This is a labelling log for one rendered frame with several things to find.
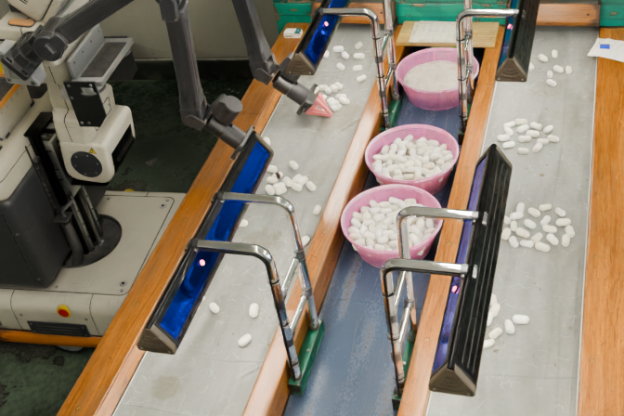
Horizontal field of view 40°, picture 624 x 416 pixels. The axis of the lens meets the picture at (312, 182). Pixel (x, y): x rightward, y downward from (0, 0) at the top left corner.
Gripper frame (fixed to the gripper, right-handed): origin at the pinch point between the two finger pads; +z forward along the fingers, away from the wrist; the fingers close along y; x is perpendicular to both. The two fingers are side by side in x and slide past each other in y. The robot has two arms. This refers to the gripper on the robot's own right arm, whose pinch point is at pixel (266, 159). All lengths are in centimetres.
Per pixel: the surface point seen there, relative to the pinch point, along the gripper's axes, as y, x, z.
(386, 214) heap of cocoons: -10.2, -17.8, 32.6
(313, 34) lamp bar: 20.1, -29.9, -9.9
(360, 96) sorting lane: 44.1, -5.7, 16.6
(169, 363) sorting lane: -68, 8, 3
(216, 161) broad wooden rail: 3.6, 15.4, -10.5
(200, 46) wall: 163, 112, -37
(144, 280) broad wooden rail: -46, 17, -11
